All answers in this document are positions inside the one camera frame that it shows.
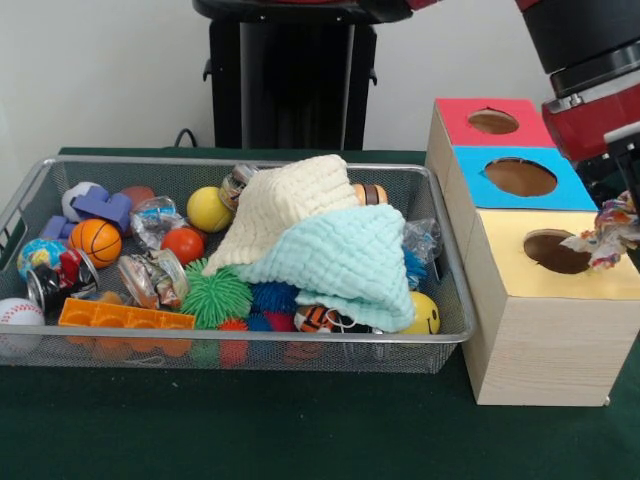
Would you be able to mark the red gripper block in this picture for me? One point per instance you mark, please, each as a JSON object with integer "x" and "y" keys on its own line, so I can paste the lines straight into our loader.
{"x": 590, "y": 120}

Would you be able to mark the multicoloured frayed cloth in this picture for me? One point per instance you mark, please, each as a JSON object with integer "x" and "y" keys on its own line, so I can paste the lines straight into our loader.
{"x": 612, "y": 235}

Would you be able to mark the light blue muslin cloth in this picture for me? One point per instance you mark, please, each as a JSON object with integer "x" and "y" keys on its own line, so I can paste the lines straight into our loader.
{"x": 350, "y": 255}

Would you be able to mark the cream knitted cloth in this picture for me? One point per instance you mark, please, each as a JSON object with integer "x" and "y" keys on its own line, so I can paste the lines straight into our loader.
{"x": 285, "y": 200}

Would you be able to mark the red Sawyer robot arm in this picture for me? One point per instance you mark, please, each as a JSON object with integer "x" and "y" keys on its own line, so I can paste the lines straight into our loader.
{"x": 575, "y": 30}

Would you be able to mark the wooden box with three holes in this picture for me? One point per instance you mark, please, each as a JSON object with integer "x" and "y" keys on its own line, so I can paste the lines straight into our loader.
{"x": 550, "y": 350}

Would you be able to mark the yellow smiley ball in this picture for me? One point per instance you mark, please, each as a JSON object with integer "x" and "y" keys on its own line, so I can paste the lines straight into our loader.
{"x": 427, "y": 312}

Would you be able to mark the plain yellow ball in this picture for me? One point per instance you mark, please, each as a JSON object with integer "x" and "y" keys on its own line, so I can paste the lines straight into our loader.
{"x": 210, "y": 210}

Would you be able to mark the green spiky ball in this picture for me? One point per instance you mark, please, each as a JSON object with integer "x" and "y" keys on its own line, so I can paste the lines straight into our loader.
{"x": 215, "y": 295}

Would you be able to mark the red rubber ball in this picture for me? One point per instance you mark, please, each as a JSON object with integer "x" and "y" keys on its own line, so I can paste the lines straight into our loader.
{"x": 182, "y": 246}

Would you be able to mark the orange plastic tray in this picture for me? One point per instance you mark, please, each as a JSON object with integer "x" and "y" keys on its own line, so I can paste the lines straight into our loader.
{"x": 125, "y": 317}

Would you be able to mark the orange basketball toy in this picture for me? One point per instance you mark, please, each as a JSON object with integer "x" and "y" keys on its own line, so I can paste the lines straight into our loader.
{"x": 95, "y": 242}

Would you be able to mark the globe print ball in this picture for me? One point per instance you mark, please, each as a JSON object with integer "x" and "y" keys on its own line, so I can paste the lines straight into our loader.
{"x": 37, "y": 255}

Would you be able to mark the white baseball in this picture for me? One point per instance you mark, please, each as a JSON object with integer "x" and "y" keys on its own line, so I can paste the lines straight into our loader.
{"x": 20, "y": 312}

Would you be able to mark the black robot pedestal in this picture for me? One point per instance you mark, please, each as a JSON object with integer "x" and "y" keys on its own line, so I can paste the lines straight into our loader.
{"x": 300, "y": 75}

